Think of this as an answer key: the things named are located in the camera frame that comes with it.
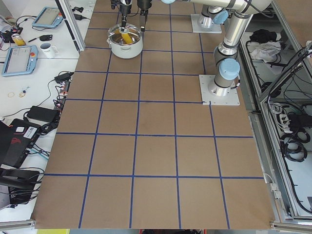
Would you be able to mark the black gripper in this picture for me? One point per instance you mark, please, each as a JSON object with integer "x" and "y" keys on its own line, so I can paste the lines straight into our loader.
{"x": 125, "y": 9}
{"x": 144, "y": 5}

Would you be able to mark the glass pot lid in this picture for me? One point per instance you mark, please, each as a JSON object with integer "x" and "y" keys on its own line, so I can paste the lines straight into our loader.
{"x": 131, "y": 29}

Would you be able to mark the yellow corn cob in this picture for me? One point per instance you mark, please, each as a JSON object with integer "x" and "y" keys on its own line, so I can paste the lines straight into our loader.
{"x": 126, "y": 37}

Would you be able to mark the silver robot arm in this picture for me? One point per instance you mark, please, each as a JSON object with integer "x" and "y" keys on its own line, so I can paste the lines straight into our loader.
{"x": 217, "y": 14}
{"x": 225, "y": 53}

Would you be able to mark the white metal cooking pot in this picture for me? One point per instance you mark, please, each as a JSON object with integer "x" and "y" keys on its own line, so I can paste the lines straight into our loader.
{"x": 120, "y": 47}

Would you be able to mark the upper blue teach pendant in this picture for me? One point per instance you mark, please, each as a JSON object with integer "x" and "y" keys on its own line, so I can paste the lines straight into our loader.
{"x": 49, "y": 17}

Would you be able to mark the blue teach pendant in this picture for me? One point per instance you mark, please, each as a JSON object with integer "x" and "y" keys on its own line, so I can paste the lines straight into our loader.
{"x": 49, "y": 17}
{"x": 20, "y": 60}

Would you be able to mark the white mug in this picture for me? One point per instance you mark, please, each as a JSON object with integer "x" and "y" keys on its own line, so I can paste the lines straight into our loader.
{"x": 49, "y": 50}

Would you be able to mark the black remote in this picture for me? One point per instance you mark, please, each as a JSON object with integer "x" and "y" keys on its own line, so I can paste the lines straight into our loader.
{"x": 45, "y": 37}

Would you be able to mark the small black power brick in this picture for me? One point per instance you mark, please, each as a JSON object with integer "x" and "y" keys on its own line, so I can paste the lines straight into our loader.
{"x": 63, "y": 77}

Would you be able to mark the power strip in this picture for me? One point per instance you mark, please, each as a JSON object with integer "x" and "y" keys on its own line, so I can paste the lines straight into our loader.
{"x": 62, "y": 92}

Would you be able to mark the yellow can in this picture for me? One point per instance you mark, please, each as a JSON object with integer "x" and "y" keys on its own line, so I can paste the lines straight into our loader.
{"x": 18, "y": 40}

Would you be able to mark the lower blue teach pendant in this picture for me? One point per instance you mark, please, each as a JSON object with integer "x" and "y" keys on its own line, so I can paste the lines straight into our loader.
{"x": 20, "y": 60}

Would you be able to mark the black cloth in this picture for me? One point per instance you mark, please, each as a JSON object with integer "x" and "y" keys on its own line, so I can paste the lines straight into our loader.
{"x": 263, "y": 36}

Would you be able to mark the black power adapter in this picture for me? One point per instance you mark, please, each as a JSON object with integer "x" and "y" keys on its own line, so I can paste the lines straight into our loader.
{"x": 42, "y": 114}

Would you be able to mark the white crumpled cloth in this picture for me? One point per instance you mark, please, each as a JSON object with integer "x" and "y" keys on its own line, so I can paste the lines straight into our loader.
{"x": 266, "y": 51}

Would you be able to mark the black laptop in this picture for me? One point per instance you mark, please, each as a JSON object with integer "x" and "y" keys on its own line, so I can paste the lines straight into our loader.
{"x": 17, "y": 139}

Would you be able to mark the black device bottom left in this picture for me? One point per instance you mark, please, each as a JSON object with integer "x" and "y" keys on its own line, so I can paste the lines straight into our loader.
{"x": 19, "y": 186}

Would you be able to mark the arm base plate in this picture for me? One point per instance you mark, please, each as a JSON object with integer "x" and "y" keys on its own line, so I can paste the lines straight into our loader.
{"x": 203, "y": 24}
{"x": 211, "y": 94}

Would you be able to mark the aluminium frame post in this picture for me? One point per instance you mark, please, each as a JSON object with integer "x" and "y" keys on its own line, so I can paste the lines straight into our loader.
{"x": 70, "y": 21}

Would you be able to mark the aluminium frame rack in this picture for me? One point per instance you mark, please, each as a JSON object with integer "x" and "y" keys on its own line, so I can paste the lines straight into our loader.
{"x": 278, "y": 95}

